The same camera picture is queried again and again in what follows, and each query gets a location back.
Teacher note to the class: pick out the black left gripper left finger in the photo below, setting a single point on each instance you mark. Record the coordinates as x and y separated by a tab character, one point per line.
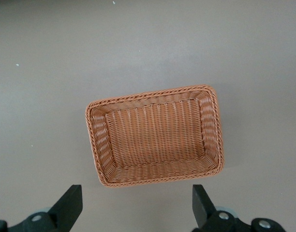
65	210

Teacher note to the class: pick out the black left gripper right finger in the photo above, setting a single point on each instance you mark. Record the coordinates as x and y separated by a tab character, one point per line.
203	210

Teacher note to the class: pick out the brown wicker basket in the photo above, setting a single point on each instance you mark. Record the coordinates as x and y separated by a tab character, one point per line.
155	137

